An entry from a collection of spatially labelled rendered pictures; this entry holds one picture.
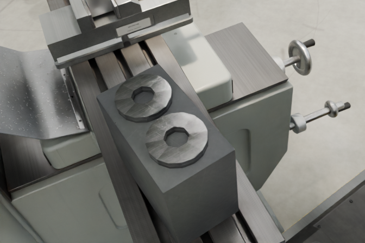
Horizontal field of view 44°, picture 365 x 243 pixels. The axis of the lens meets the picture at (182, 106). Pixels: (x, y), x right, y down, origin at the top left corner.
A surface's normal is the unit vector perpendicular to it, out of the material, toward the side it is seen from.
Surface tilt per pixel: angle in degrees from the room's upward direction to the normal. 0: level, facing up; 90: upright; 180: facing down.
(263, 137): 90
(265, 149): 90
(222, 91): 90
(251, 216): 0
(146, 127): 0
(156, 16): 90
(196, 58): 0
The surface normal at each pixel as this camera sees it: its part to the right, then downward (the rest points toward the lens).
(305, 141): -0.12, -0.64
